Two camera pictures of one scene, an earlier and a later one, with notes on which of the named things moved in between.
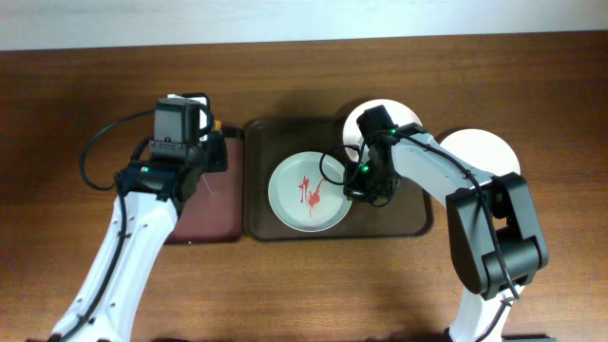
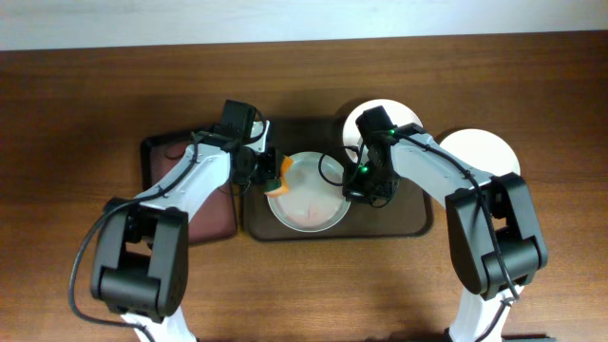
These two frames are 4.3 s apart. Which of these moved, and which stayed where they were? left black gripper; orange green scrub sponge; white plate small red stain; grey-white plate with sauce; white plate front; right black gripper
Moved: orange green scrub sponge; left black gripper
Stayed: white plate front; white plate small red stain; grey-white plate with sauce; right black gripper
